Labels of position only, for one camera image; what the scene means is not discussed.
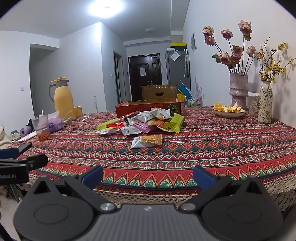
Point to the red cardboard box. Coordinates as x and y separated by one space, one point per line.
129 111

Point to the dried pink rose bouquet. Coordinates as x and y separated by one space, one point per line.
237 50

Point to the blue plastic board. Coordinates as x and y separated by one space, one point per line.
185 90

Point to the bright ceiling lamp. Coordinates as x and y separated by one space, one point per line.
105 7

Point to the yellow flower branches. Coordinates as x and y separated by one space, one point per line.
269 69

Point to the white paper notice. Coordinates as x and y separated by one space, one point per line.
142 71

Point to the pile of mixed snack packets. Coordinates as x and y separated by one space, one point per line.
143 117

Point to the purple plastic bag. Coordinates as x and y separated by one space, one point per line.
55 124

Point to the yellow plastic container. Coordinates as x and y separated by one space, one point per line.
180 96

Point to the beige cloth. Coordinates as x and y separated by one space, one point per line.
4 139

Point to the pink ceramic vase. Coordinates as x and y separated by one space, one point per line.
238 92

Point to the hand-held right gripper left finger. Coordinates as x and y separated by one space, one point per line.
92 177

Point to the dark entrance door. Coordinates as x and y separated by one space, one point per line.
134 81

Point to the yellow and black box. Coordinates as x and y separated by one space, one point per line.
178 44

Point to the silver snack packet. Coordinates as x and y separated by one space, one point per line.
136 143

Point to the glass jar with white lid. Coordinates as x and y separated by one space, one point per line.
253 105

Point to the grey refrigerator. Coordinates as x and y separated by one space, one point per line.
175 71

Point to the white mop pole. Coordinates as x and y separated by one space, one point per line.
95 104

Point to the clear plastic pouch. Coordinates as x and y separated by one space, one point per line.
175 56

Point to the black folding chair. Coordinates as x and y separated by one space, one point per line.
30 122

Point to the small round ceiling light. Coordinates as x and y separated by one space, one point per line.
150 30

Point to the orange snack packet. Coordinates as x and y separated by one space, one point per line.
151 139

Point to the wall poster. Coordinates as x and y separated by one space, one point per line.
193 42

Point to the white bowl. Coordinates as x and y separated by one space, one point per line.
227 115

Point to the white folded umbrella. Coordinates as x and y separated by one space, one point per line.
186 64

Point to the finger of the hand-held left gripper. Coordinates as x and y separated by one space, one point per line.
37 161
9 154

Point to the purple yoga mat roll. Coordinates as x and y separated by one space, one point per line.
25 131

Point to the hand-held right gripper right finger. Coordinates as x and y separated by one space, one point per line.
203 178

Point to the red patterned tablecloth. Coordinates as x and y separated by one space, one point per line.
208 150

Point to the yellow thermos jug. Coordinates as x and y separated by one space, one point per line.
62 99

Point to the clear plastic drink cup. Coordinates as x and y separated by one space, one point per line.
40 126

